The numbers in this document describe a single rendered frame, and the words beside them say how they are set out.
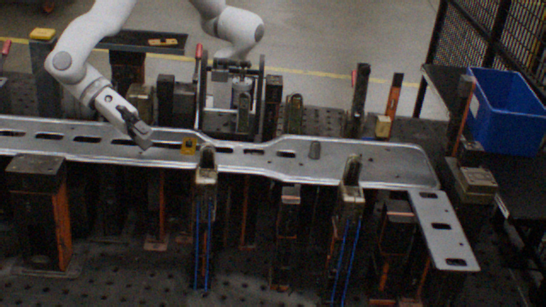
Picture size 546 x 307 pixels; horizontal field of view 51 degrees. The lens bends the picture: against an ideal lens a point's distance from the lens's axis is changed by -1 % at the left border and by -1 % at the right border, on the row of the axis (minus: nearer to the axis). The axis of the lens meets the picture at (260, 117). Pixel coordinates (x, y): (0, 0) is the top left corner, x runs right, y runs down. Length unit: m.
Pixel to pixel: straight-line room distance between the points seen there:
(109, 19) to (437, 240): 0.94
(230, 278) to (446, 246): 0.58
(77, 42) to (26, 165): 0.32
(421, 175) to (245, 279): 0.55
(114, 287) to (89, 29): 0.66
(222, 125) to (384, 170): 0.50
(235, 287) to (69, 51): 0.74
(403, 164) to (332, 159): 0.20
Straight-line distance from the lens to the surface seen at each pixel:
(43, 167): 1.45
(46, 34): 1.86
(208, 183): 1.35
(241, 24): 1.93
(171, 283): 1.59
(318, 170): 1.51
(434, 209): 1.47
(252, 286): 1.59
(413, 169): 1.60
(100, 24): 1.44
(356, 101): 1.66
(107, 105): 1.41
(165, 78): 1.69
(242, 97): 1.62
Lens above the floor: 1.83
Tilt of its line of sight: 29 degrees down
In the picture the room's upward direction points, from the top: 6 degrees clockwise
